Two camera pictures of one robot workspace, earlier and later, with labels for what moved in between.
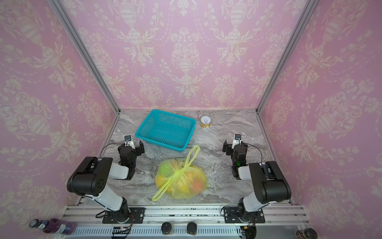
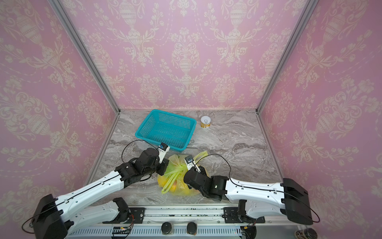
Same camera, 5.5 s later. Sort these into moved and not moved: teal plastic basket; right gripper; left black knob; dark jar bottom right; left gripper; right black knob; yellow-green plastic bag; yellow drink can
Moved: yellow-green plastic bag; left gripper; right gripper
Not moved: right black knob; dark jar bottom right; teal plastic basket; left black knob; yellow drink can
